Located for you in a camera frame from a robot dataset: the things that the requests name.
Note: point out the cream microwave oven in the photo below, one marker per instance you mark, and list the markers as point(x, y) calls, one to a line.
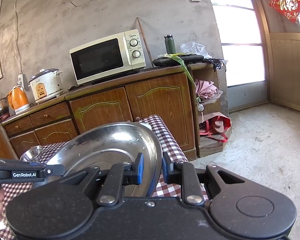
point(107, 56)

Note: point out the orange electric kettle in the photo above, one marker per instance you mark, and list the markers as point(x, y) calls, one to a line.
point(18, 100)

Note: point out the green thermos bottle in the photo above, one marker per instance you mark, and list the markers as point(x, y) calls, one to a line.
point(169, 44)

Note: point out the pink cloth on shelf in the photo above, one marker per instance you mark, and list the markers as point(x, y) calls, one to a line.
point(206, 90)

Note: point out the brown checkered tablecloth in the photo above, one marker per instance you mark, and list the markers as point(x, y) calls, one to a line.
point(168, 145)

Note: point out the blue patterned porcelain bowl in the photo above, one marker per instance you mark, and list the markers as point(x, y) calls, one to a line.
point(148, 126)

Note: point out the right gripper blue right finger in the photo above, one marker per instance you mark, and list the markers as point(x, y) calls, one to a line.
point(185, 175)

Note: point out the red paper bag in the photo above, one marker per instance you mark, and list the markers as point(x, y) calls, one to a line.
point(214, 126)

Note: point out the small steel bowl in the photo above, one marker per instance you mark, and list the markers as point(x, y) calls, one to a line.
point(33, 155)

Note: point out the small steel plate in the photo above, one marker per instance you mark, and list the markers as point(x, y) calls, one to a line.
point(114, 143)

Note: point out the wooden kitchen cabinet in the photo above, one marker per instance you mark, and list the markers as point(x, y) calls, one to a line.
point(166, 92)

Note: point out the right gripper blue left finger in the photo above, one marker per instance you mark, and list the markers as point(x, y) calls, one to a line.
point(119, 176)

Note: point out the red door decoration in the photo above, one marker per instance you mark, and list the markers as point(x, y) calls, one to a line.
point(288, 8)

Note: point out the white rice cooker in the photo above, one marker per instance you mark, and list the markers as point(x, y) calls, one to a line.
point(46, 84)

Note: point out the black induction cooker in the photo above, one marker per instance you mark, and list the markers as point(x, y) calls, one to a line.
point(176, 60)

